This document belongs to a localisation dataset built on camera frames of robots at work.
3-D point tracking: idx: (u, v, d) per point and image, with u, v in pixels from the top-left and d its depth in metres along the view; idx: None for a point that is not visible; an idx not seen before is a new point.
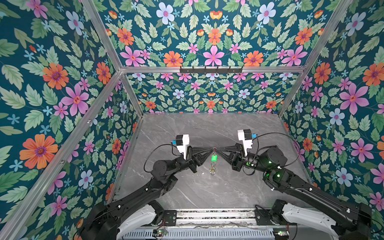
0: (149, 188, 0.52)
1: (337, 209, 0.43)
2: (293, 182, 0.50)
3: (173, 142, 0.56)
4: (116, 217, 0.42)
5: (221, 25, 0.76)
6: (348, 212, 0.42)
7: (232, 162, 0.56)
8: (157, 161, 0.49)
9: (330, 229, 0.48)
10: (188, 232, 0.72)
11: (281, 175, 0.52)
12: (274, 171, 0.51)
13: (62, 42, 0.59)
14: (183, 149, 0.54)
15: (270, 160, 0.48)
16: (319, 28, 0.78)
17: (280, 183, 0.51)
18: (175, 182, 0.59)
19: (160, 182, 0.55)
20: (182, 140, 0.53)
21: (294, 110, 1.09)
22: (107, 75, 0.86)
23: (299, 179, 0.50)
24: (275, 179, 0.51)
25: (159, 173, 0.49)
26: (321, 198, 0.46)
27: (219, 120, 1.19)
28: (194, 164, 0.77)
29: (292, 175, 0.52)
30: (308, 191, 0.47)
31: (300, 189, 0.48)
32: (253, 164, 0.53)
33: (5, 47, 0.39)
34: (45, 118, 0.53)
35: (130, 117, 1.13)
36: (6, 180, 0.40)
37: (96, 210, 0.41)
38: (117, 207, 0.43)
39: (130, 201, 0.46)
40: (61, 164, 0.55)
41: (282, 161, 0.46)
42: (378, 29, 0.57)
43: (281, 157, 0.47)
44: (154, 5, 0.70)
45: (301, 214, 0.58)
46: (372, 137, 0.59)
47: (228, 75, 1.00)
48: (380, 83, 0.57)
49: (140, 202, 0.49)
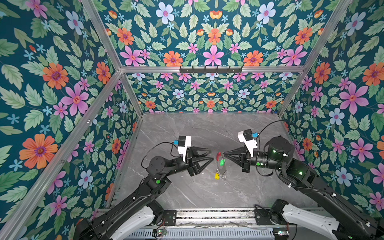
0: (137, 197, 0.48)
1: (356, 221, 0.40)
2: (315, 184, 0.44)
3: (175, 142, 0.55)
4: (100, 234, 0.40)
5: (221, 25, 0.76)
6: (368, 226, 0.39)
7: (241, 165, 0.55)
8: (155, 157, 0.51)
9: (331, 234, 0.48)
10: (188, 232, 0.72)
11: (304, 173, 0.45)
12: (296, 167, 0.47)
13: (62, 41, 0.59)
14: (184, 151, 0.53)
15: (275, 149, 0.46)
16: (319, 28, 0.78)
17: (301, 181, 0.44)
18: (169, 184, 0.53)
19: (149, 188, 0.51)
20: (184, 141, 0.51)
21: (294, 110, 1.09)
22: (107, 75, 0.86)
23: (322, 181, 0.45)
24: (295, 176, 0.45)
25: (156, 170, 0.46)
26: (342, 206, 0.41)
27: (219, 120, 1.19)
28: (192, 168, 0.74)
29: (315, 176, 0.45)
30: (330, 197, 0.42)
31: (321, 192, 0.43)
32: (264, 163, 0.51)
33: (5, 47, 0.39)
34: (45, 117, 0.53)
35: (130, 117, 1.13)
36: (6, 180, 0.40)
37: (81, 227, 0.40)
38: (102, 224, 0.41)
39: (115, 216, 0.44)
40: (61, 164, 0.55)
41: (289, 149, 0.43)
42: (378, 29, 0.57)
43: (286, 144, 0.44)
44: (154, 5, 0.70)
45: (301, 216, 0.58)
46: (372, 137, 0.59)
47: (228, 75, 1.00)
48: (380, 83, 0.57)
49: (126, 214, 0.46)
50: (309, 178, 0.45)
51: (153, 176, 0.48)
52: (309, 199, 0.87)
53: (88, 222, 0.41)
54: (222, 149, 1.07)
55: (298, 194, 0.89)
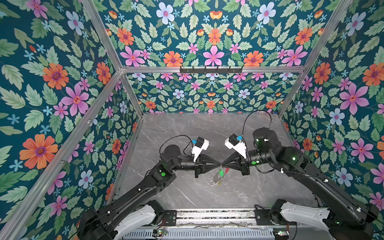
0: (142, 189, 0.48)
1: (347, 206, 0.39)
2: (308, 170, 0.43)
3: (193, 141, 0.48)
4: (105, 223, 0.40)
5: (221, 25, 0.76)
6: (358, 211, 0.39)
7: (240, 169, 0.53)
8: (170, 144, 0.50)
9: (322, 224, 0.48)
10: (188, 232, 0.72)
11: (297, 158, 0.44)
12: (288, 153, 0.46)
13: (62, 42, 0.59)
14: (199, 152, 0.57)
15: (257, 138, 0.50)
16: (319, 27, 0.78)
17: (294, 166, 0.43)
18: (175, 178, 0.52)
19: (154, 180, 0.50)
20: (203, 142, 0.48)
21: (294, 110, 1.09)
22: (107, 75, 0.86)
23: (315, 167, 0.44)
24: (288, 161, 0.44)
25: (170, 156, 0.48)
26: (335, 192, 0.41)
27: (219, 120, 1.19)
28: (199, 169, 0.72)
29: (308, 162, 0.44)
30: (322, 182, 0.42)
31: (314, 178, 0.42)
32: (259, 160, 0.52)
33: (5, 47, 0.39)
34: (45, 117, 0.53)
35: (130, 117, 1.13)
36: (6, 180, 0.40)
37: (86, 217, 0.39)
38: (107, 213, 0.41)
39: (120, 206, 0.43)
40: (61, 164, 0.55)
41: (268, 134, 0.46)
42: (378, 29, 0.57)
43: (265, 131, 0.48)
44: (154, 5, 0.70)
45: (297, 211, 0.58)
46: (372, 137, 0.59)
47: (228, 75, 1.00)
48: (380, 83, 0.57)
49: (131, 205, 0.45)
50: (302, 164, 0.44)
51: (165, 163, 0.49)
52: (309, 199, 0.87)
53: (93, 212, 0.41)
54: (222, 149, 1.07)
55: (298, 194, 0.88)
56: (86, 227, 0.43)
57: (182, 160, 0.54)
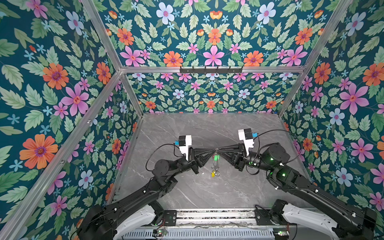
0: (147, 190, 0.51)
1: (342, 213, 0.42)
2: (298, 183, 0.48)
3: (176, 142, 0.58)
4: (112, 219, 0.41)
5: (221, 25, 0.76)
6: (354, 216, 0.41)
7: (235, 163, 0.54)
8: (159, 160, 0.49)
9: (331, 232, 0.48)
10: (188, 232, 0.72)
11: (287, 174, 0.51)
12: (279, 170, 0.49)
13: (62, 42, 0.59)
14: (186, 150, 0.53)
15: (272, 157, 0.47)
16: (319, 28, 0.78)
17: (285, 182, 0.49)
18: (175, 184, 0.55)
19: (158, 185, 0.54)
20: (185, 140, 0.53)
21: (294, 110, 1.09)
22: (107, 75, 0.86)
23: (305, 179, 0.49)
24: (279, 178, 0.50)
25: (160, 172, 0.48)
26: (326, 201, 0.44)
27: (219, 120, 1.19)
28: (196, 165, 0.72)
29: (298, 175, 0.50)
30: (313, 193, 0.46)
31: (305, 190, 0.47)
32: (256, 163, 0.52)
33: (5, 47, 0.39)
34: (45, 117, 0.53)
35: (130, 117, 1.13)
36: (6, 180, 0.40)
37: (93, 212, 0.41)
38: (113, 210, 0.43)
39: (127, 204, 0.46)
40: (61, 164, 0.55)
41: (285, 158, 0.45)
42: (378, 29, 0.57)
43: (283, 153, 0.46)
44: (154, 5, 0.70)
45: (302, 215, 0.58)
46: (372, 137, 0.59)
47: (228, 75, 1.00)
48: (380, 83, 0.57)
49: (137, 205, 0.48)
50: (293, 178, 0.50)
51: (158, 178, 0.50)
52: None
53: (100, 208, 0.42)
54: None
55: None
56: (90, 224, 0.44)
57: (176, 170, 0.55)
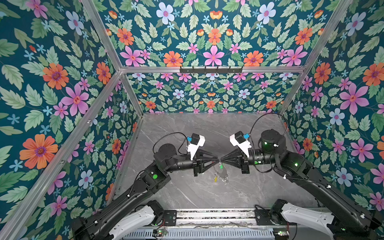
0: (132, 194, 0.44)
1: (351, 212, 0.39)
2: (310, 175, 0.44)
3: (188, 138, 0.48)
4: (92, 234, 0.38)
5: (221, 25, 0.76)
6: (363, 217, 0.39)
7: (240, 167, 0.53)
8: (166, 143, 0.46)
9: (326, 228, 0.48)
10: (188, 232, 0.72)
11: (299, 164, 0.45)
12: (291, 159, 0.47)
13: (62, 42, 0.59)
14: (194, 150, 0.52)
15: (266, 141, 0.48)
16: (319, 27, 0.78)
17: (296, 172, 0.44)
18: (169, 180, 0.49)
19: (146, 184, 0.46)
20: (198, 139, 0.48)
21: (294, 110, 1.09)
22: (107, 75, 0.86)
23: (317, 173, 0.44)
24: (290, 168, 0.45)
25: (165, 155, 0.44)
26: (337, 197, 0.41)
27: (219, 120, 1.19)
28: (197, 167, 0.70)
29: (311, 167, 0.45)
30: (325, 188, 0.42)
31: (316, 184, 0.43)
32: (261, 160, 0.51)
33: (5, 47, 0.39)
34: (45, 117, 0.53)
35: (130, 117, 1.13)
36: (6, 180, 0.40)
37: (75, 226, 0.39)
38: (94, 223, 0.40)
39: (108, 214, 0.41)
40: (61, 164, 0.55)
41: (278, 139, 0.44)
42: (378, 29, 0.57)
43: (275, 135, 0.46)
44: (154, 5, 0.70)
45: (299, 213, 0.58)
46: (372, 137, 0.59)
47: (228, 75, 1.00)
48: (380, 83, 0.57)
49: (120, 212, 0.43)
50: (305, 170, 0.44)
51: (160, 163, 0.46)
52: (309, 199, 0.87)
53: (82, 221, 0.40)
54: (222, 149, 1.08)
55: (298, 194, 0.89)
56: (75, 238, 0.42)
57: (178, 160, 0.51)
